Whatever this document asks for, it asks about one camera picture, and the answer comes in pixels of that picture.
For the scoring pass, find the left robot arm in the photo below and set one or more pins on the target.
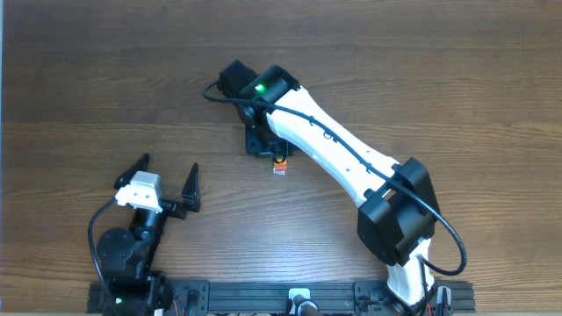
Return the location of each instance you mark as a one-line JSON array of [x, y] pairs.
[[115, 248]]

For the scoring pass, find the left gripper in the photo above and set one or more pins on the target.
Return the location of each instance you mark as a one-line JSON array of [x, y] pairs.
[[174, 209]]

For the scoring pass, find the orange cube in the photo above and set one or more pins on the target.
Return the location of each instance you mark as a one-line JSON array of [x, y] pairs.
[[281, 166]]

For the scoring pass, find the mounting rail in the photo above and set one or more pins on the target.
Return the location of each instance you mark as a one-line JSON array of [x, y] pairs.
[[254, 298]]

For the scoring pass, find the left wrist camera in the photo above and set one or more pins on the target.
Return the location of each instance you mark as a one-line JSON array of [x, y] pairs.
[[140, 191]]

